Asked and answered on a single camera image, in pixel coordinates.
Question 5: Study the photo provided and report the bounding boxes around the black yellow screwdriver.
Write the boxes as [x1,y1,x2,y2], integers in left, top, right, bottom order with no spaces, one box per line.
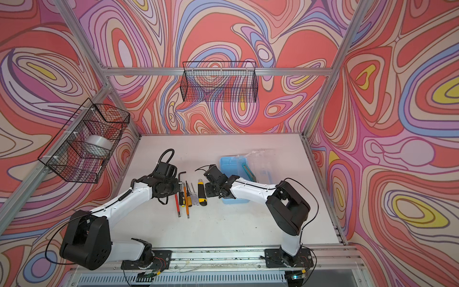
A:
[179,191,186,208]

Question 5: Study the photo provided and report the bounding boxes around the clear handled screwdriver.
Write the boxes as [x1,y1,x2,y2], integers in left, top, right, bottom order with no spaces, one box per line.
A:
[190,184,199,206]

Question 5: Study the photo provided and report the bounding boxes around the clear tool box lid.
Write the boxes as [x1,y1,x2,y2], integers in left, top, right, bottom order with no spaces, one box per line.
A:
[244,149,277,184]

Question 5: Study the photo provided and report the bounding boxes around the red handled hex key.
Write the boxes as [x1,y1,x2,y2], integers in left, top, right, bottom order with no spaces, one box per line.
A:
[175,194,181,218]

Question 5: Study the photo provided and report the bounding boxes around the aluminium front rail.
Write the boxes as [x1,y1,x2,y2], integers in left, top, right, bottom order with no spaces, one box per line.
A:
[71,245,366,273]

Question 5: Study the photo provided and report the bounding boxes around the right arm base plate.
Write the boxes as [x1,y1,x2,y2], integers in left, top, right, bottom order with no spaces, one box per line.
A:
[261,248,314,270]

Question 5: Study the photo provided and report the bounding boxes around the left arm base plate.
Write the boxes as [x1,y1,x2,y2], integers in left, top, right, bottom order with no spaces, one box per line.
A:
[121,249,172,271]

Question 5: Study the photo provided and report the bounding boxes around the blue plastic tool box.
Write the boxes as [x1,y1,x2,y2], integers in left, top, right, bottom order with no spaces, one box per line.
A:
[219,155,257,205]

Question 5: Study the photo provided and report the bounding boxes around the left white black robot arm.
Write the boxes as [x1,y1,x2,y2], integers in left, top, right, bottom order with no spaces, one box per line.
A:
[59,161,179,270]

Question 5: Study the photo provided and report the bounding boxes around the orange handled hex key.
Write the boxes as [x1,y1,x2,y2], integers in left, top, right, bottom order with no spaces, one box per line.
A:
[184,184,190,219]

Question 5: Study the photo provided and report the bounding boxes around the black wire basket on left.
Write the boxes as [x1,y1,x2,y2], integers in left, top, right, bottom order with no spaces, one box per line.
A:
[38,99,130,184]

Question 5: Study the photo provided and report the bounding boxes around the black wire basket at back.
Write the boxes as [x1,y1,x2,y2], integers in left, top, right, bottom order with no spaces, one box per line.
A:
[180,61,258,103]

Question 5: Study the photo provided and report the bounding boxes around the yellow black utility knife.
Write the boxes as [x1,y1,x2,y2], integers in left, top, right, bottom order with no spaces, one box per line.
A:
[197,179,208,206]

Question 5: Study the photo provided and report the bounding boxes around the orange handled screwdriver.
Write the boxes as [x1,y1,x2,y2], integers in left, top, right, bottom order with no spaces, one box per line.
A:
[185,181,193,208]

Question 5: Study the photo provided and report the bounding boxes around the teal utility knife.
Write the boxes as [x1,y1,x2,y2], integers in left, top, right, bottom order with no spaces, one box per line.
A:
[242,164,257,182]

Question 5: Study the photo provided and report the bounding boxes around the grey tape roll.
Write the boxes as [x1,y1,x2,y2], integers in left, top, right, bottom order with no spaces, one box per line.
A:
[83,135,113,159]

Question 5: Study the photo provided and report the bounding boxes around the black wire basket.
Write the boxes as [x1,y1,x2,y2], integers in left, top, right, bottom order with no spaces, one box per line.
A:
[38,99,130,184]
[180,61,258,103]

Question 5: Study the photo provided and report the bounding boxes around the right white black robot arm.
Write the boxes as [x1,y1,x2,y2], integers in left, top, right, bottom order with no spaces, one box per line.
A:
[204,165,311,267]

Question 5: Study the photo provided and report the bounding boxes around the black hex key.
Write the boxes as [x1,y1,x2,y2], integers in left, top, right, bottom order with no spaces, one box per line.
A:
[178,171,186,194]

